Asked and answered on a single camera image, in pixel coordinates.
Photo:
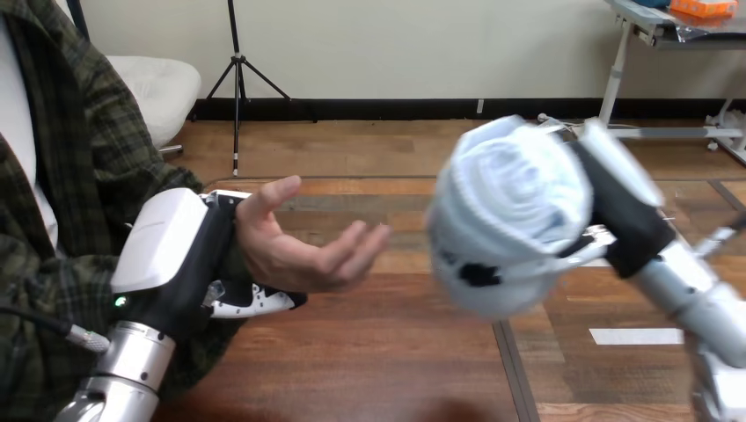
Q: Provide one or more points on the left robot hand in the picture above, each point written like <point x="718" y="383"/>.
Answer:
<point x="175" y="250"/>

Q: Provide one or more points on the person's hand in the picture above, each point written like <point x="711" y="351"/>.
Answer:
<point x="291" y="256"/>

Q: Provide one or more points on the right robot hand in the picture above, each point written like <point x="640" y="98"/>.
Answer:
<point x="626" y="215"/>

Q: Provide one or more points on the white towel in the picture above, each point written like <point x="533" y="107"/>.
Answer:
<point x="507" y="198"/>

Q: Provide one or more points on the person's forearm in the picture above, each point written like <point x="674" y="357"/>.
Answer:
<point x="201" y="352"/>

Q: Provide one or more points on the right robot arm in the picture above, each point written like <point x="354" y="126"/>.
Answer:
<point x="693" y="314"/>

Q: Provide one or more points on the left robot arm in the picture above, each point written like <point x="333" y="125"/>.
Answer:
<point x="125" y="373"/>

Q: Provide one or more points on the person's body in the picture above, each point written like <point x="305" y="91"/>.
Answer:
<point x="70" y="128"/>

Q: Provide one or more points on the white desk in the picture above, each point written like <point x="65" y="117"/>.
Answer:
<point x="618" y="76"/>

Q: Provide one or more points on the white cushioned chair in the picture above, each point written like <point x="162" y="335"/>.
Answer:
<point x="157" y="96"/>

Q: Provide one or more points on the black tripod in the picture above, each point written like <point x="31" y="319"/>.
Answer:
<point x="237" y="76"/>

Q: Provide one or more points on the orange thing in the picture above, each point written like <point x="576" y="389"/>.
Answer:
<point x="702" y="7"/>

